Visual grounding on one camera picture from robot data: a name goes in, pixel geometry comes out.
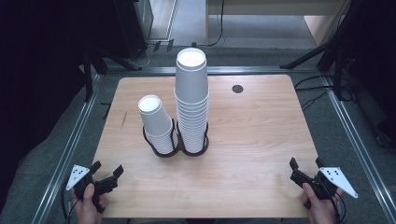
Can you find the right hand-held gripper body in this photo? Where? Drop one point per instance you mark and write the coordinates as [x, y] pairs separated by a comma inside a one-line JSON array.
[[337, 180]]

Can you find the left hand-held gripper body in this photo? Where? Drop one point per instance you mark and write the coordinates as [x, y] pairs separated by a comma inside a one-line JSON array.
[[77, 175]]

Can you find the tall stack of white cups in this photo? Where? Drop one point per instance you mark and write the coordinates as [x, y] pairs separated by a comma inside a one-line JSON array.
[[191, 93]]

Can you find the person's left hand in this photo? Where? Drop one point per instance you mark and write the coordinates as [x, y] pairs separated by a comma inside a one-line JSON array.
[[87, 208]]

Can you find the person's right hand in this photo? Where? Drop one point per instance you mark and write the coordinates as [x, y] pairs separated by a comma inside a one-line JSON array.
[[320, 211]]

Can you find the short stack of white cups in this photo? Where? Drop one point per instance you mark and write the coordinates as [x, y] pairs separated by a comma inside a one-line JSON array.
[[155, 121]]

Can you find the black tripod stand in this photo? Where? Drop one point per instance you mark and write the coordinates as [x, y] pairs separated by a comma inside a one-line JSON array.
[[88, 81], [338, 74]]

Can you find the black round table grommet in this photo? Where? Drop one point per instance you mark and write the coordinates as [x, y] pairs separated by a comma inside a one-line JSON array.
[[237, 89]]

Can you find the black curtain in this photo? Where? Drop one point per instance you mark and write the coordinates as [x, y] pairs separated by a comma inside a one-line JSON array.
[[376, 62], [37, 77]]

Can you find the light wooden cabinet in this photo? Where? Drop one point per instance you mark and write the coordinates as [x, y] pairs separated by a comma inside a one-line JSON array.
[[317, 28]]

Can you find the black cabinet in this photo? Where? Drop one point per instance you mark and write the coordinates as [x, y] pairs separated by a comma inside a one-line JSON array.
[[130, 28]]

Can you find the aluminium frame rail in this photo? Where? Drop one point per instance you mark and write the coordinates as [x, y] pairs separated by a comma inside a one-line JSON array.
[[354, 140], [75, 140]]

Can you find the small black bracket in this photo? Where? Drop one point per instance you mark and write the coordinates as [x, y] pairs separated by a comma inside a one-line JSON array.
[[193, 44], [170, 45], [157, 46]]

